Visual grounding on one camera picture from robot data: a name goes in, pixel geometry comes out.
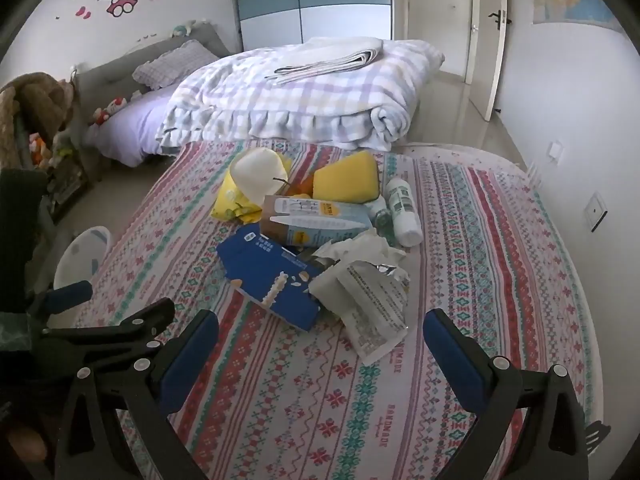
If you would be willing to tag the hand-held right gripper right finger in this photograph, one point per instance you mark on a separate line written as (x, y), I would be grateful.
(452, 360)

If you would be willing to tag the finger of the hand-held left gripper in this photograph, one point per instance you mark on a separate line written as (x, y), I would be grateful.
(125, 322)
(70, 292)

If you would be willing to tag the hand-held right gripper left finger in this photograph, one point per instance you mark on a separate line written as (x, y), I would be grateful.
(187, 365)

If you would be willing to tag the white plastic bucket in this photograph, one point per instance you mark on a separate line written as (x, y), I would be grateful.
(80, 260)

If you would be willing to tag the white printed paper pouch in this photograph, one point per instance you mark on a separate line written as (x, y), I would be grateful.
(370, 310)

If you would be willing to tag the dark blue carton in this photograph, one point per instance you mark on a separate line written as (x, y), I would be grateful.
(260, 270)

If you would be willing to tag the white tissue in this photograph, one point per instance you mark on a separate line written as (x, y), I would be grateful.
(360, 250)

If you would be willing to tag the yellow green sponge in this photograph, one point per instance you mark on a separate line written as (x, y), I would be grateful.
(230, 205)

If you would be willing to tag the white bottle with green label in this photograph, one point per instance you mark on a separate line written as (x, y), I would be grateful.
(402, 210)

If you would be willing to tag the small green bottle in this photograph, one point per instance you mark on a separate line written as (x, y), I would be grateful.
(382, 217)

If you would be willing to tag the brown and blue carton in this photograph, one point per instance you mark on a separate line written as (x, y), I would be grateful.
(315, 220)

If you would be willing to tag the small orange item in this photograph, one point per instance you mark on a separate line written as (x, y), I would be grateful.
(302, 186)

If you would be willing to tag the toy shelf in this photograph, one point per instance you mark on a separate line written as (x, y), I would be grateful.
(60, 175)

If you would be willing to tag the brown plush toy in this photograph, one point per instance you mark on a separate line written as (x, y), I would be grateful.
(30, 110)

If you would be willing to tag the lavender pillow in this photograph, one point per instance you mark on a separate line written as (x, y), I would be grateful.
(130, 127)

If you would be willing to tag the small cat plush toy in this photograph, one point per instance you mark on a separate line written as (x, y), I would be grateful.
(107, 109)

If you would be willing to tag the grey headboard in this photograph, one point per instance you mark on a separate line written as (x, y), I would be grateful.
(100, 80)

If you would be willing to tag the small checked pillow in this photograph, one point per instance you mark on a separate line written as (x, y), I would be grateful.
(172, 62)

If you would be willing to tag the plush toy on headboard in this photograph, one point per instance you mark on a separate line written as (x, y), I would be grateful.
(187, 28)

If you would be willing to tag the checked ruffled blanket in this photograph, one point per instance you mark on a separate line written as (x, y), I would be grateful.
(300, 105)

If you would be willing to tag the white open door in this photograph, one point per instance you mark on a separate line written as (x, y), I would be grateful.
(487, 60)

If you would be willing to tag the folded white striped towel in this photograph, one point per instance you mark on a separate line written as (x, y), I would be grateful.
(335, 57)

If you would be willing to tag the white and teal wardrobe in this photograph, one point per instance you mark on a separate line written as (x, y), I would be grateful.
(310, 0)

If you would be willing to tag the white wall switch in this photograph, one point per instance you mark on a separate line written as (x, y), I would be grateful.
(596, 211)

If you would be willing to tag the white wall socket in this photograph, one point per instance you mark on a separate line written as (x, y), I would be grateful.
(555, 150)

